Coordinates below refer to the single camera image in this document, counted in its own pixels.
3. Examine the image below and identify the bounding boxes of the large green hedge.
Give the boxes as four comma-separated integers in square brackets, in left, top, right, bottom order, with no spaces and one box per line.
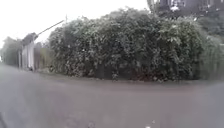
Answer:
[46,7,224,83]

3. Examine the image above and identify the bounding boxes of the grey asphalt road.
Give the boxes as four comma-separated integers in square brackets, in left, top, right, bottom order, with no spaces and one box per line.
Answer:
[0,62,224,128]

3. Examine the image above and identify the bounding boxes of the slanted pole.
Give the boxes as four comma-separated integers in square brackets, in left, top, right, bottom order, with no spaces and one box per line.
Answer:
[35,14,69,37]

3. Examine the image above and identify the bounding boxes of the dark building behind hedge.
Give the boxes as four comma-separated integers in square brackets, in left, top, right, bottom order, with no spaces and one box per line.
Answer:
[147,0,224,20]

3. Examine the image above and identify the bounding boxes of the distant green trees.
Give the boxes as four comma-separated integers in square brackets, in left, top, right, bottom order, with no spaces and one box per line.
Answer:
[0,36,24,67]

